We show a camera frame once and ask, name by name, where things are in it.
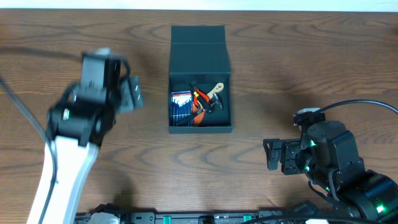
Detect black cable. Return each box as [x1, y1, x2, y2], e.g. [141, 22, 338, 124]
[317, 99, 398, 115]
[0, 46, 85, 224]

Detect orange scraper wooden handle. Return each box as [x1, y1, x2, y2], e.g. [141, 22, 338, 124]
[193, 83, 224, 126]

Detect left black cable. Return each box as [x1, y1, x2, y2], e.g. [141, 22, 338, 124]
[0, 46, 85, 224]

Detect small claw hammer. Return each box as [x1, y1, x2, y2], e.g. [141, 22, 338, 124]
[174, 92, 224, 125]

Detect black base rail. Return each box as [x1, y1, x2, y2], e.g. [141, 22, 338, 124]
[74, 203, 330, 224]

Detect black yellow screwdriver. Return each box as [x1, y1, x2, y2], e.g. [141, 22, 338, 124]
[189, 84, 213, 114]

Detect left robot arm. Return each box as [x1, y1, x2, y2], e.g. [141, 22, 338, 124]
[27, 128, 101, 224]

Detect blue precision screwdriver set case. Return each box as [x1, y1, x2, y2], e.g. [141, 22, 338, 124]
[169, 91, 193, 126]

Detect orange handled pliers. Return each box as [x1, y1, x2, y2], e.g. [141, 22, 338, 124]
[193, 89, 210, 110]

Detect dark green open box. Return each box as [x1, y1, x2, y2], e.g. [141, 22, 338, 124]
[168, 26, 233, 134]

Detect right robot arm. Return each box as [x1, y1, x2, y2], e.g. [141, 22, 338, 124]
[263, 121, 397, 223]

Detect right black cable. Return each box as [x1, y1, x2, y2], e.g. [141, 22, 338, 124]
[317, 99, 398, 115]

